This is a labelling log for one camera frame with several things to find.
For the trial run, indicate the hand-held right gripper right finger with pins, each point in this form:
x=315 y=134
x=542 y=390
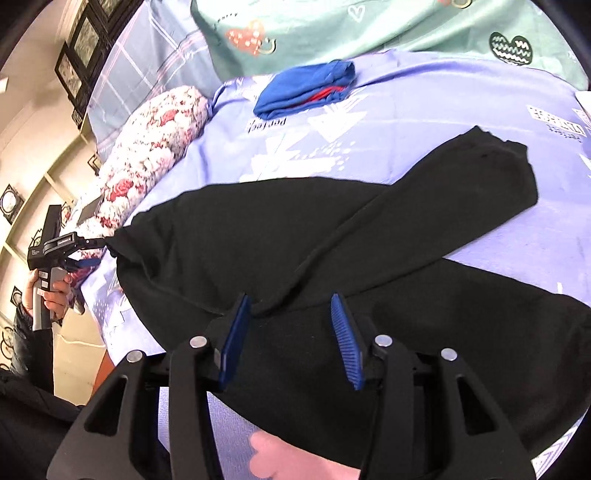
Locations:
x=346 y=341

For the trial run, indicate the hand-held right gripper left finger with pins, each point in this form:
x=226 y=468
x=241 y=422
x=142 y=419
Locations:
x=235 y=337

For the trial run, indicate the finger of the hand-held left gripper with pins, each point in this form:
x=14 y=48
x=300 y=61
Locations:
x=85 y=264
x=94 y=242

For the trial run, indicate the black pants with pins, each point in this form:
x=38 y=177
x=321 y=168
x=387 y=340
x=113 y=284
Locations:
x=277 y=230

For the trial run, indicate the person's left forearm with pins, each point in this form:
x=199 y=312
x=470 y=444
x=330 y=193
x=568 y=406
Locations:
x=32 y=350

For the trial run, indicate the person's left hand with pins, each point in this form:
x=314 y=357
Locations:
x=57 y=300

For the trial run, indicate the dark flat device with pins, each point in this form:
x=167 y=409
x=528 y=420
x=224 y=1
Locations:
x=90 y=210

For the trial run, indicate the floral pillow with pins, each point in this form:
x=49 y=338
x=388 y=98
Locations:
x=152 y=134

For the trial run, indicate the plaid pale blue bedding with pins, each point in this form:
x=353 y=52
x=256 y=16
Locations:
x=152 y=50

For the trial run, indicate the purple patterned bedsheet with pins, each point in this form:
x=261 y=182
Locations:
x=415 y=115

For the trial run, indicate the folded blue garment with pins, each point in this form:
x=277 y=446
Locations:
x=295 y=90

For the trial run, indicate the green heart print blanket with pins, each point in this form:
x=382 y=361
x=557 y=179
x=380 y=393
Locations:
x=369 y=23

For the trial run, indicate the wooden bed frame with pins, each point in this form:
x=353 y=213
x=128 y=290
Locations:
x=101 y=383

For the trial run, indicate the black picture frame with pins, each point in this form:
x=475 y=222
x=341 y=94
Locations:
x=88 y=37
x=70 y=74
x=113 y=11

